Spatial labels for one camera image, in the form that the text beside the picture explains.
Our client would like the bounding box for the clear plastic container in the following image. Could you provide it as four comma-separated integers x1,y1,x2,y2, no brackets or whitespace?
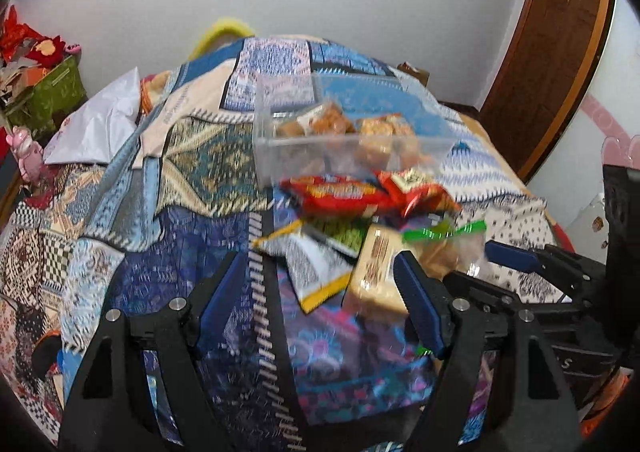
251,73,469,189

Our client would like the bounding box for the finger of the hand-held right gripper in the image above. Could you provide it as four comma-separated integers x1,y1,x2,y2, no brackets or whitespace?
444,271,602,333
485,241,607,305

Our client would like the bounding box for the orange cake packet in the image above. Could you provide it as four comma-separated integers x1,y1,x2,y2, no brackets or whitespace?
357,114,417,139
306,100,359,136

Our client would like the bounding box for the red plush pile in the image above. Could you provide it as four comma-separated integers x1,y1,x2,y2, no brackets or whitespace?
0,6,82,70

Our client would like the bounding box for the green storage box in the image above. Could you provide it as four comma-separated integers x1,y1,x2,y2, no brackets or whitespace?
4,54,87,133

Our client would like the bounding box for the pink plush toy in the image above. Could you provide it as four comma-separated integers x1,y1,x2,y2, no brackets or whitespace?
6,126,48,185

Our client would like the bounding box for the patchwork blanket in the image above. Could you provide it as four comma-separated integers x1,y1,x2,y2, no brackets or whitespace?
0,34,576,452

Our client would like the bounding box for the brown wooden door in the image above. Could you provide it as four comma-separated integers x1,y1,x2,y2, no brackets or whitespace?
479,0,617,183

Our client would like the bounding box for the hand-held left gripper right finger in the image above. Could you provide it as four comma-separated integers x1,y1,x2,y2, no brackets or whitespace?
392,249,583,452

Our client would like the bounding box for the pink wall sticker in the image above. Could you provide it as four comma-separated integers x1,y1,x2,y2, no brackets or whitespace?
581,90,640,169

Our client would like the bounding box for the white plastic bag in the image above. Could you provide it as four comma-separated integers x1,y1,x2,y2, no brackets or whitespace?
43,66,142,166

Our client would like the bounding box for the green snack packet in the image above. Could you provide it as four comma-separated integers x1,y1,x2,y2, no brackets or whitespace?
300,218,373,259

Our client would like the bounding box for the small cardboard box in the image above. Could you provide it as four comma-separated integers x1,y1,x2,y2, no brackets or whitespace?
397,60,431,86

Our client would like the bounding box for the clear bag with green strip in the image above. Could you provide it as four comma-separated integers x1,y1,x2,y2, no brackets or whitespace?
402,220,488,283

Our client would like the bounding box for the white and yellow snack packet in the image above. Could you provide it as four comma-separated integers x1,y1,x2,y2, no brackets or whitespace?
251,221,354,316

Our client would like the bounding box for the crumpled red snack packet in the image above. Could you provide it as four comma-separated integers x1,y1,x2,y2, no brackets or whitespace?
376,168,462,219

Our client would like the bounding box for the long red snack packet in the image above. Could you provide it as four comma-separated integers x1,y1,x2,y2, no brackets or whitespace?
279,175,397,219

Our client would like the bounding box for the yellow foam ring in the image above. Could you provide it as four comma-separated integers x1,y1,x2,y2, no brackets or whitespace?
189,18,257,61

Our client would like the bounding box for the brown cake packet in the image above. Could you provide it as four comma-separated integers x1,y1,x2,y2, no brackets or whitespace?
273,116,308,139

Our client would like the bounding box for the beige bread packet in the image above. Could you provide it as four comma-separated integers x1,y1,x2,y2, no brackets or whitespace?
341,226,417,316

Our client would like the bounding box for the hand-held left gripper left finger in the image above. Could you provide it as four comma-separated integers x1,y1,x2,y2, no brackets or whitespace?
59,251,249,452

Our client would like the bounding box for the white printed cloth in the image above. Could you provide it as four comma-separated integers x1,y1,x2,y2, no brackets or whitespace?
574,192,609,260

